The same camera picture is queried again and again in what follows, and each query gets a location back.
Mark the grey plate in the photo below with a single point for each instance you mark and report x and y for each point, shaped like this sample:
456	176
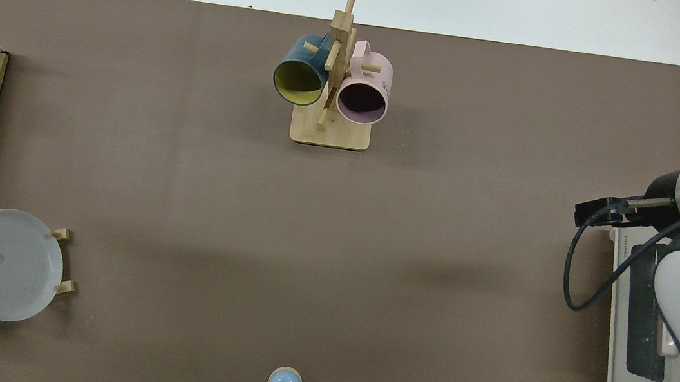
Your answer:
6	267

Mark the wooden plate rack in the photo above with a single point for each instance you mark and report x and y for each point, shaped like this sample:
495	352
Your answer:
65	287

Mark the pink mug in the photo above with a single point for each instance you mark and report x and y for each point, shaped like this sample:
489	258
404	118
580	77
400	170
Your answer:
371	68

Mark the wooden cup stand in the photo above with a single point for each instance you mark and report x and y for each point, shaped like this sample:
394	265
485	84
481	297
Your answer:
329	132

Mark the brown table cloth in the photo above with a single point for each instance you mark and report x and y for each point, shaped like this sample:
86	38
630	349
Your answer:
243	237

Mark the teal mug with yellow inside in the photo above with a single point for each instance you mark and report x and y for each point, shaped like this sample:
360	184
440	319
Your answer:
304	57

